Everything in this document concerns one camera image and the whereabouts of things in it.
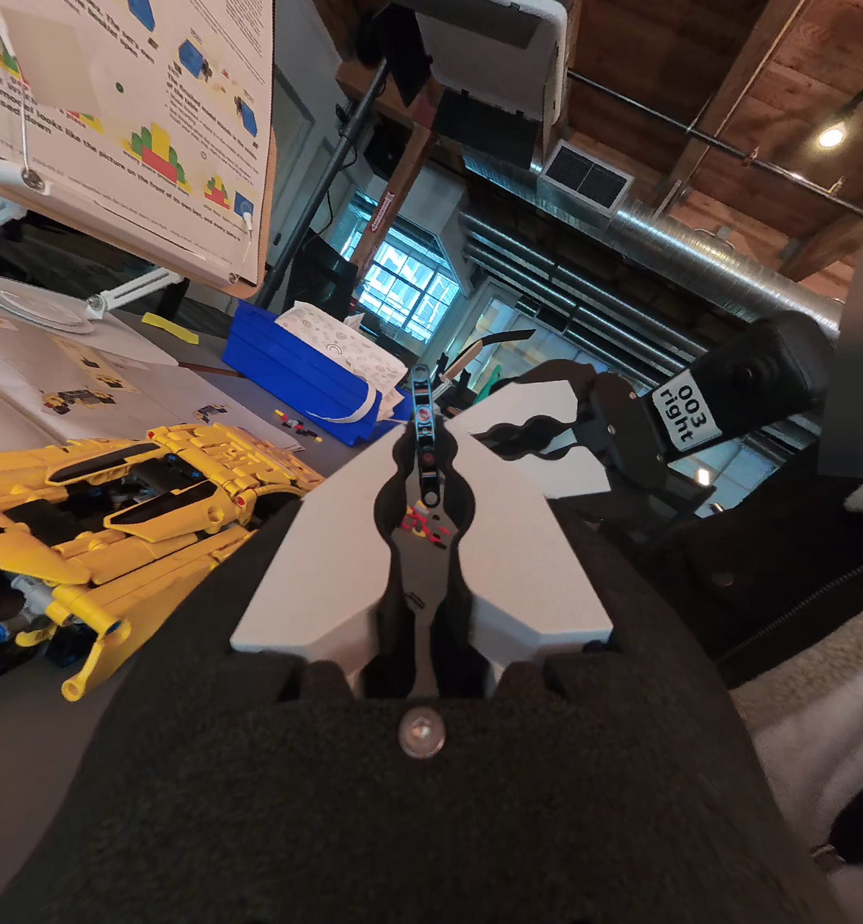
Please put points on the yellow sticky note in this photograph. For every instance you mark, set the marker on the yellow sticky note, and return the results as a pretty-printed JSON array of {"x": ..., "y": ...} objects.
[{"x": 171, "y": 328}]

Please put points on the white board stand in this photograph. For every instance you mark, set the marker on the white board stand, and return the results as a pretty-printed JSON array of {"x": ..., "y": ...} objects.
[{"x": 135, "y": 289}]

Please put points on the dark upright panel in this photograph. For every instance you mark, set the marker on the dark upright panel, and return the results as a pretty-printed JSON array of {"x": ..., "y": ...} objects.
[{"x": 319, "y": 278}]

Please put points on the wooden display board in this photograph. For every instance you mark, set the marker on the wooden display board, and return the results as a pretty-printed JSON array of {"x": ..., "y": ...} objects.
[{"x": 266, "y": 144}]

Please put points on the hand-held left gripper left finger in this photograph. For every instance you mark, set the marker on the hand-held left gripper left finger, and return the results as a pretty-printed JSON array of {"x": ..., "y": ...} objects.
[{"x": 316, "y": 577}]

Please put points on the person's fleece-lined jacket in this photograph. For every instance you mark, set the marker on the person's fleece-lined jacket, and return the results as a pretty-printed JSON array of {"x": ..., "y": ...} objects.
[{"x": 799, "y": 686}]

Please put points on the grey desk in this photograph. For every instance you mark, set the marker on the grey desk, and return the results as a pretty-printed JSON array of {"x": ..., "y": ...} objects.
[{"x": 27, "y": 758}]

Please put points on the white ceiling vent grille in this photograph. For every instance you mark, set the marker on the white ceiling vent grille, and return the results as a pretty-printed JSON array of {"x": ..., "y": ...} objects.
[{"x": 586, "y": 177}]

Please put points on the blue plastic bin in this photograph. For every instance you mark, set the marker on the blue plastic bin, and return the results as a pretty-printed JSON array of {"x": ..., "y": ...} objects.
[{"x": 279, "y": 361}]

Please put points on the open instruction booklet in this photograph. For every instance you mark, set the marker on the open instruction booklet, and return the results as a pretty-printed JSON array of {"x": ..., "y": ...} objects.
[{"x": 27, "y": 361}]

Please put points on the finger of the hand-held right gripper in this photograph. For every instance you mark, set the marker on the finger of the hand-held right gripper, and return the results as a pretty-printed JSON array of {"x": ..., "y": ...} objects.
[
  {"x": 525, "y": 404},
  {"x": 575, "y": 473}
]

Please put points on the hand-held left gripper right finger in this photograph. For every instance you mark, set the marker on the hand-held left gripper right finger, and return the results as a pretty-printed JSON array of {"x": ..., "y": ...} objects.
[{"x": 532, "y": 577}]

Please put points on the white patterned paper bag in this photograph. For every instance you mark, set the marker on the white patterned paper bag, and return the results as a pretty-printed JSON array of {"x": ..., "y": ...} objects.
[{"x": 337, "y": 346}]

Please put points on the paned window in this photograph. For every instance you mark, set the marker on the paned window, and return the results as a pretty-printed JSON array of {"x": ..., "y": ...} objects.
[{"x": 409, "y": 281}]

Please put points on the silver ventilation duct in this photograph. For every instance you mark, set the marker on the silver ventilation duct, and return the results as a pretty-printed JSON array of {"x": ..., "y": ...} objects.
[{"x": 691, "y": 252}]

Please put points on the yellow toy brick car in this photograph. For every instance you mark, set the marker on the yellow toy brick car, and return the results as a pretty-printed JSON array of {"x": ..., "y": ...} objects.
[{"x": 150, "y": 491}]

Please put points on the black beam piece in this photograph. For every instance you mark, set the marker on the black beam piece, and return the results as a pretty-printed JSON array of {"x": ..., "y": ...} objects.
[{"x": 424, "y": 390}]

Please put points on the round ceiling light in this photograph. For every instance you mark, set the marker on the round ceiling light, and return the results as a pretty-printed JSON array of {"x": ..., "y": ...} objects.
[{"x": 831, "y": 135}]

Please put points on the cluster of tiny coloured pieces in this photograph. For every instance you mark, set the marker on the cluster of tiny coloured pieces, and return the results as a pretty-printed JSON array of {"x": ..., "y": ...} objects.
[{"x": 298, "y": 426}]

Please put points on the small black pin piece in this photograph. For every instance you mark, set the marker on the small black pin piece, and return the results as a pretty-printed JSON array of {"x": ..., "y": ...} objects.
[{"x": 415, "y": 599}]

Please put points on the printed instruction sheet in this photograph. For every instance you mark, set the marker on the printed instruction sheet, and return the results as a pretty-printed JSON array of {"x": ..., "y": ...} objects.
[{"x": 186, "y": 180}]

